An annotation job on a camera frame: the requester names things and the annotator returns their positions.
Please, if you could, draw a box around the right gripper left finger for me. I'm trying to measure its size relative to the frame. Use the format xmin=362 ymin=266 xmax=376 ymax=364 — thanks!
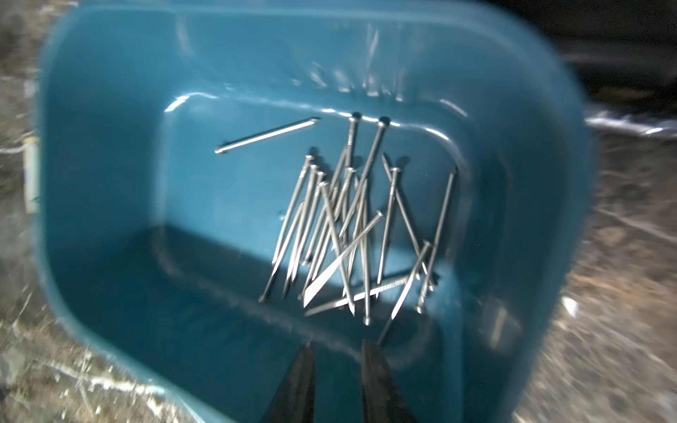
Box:
xmin=260 ymin=343 xmax=317 ymax=423

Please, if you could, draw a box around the teal plastic storage box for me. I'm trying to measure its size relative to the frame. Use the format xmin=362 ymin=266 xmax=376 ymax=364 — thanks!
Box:
xmin=36 ymin=1 xmax=597 ymax=422

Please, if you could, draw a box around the small card box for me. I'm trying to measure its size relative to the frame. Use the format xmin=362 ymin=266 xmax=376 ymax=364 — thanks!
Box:
xmin=23 ymin=136 xmax=40 ymax=214

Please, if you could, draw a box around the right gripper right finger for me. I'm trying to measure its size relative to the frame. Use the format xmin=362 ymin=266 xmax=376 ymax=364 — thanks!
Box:
xmin=361 ymin=339 xmax=416 ymax=423

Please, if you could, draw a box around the steel nail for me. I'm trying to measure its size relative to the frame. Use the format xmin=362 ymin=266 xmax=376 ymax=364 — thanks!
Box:
xmin=379 ymin=153 xmax=435 ymax=295
xmin=338 ymin=116 xmax=391 ymax=236
xmin=303 ymin=211 xmax=384 ymax=308
xmin=272 ymin=154 xmax=314 ymax=264
xmin=416 ymin=167 xmax=458 ymax=315
xmin=377 ymin=241 xmax=431 ymax=347
xmin=300 ymin=112 xmax=361 ymax=266
xmin=304 ymin=276 xmax=408 ymax=317
xmin=214 ymin=116 xmax=321 ymax=154
xmin=377 ymin=167 xmax=400 ymax=286

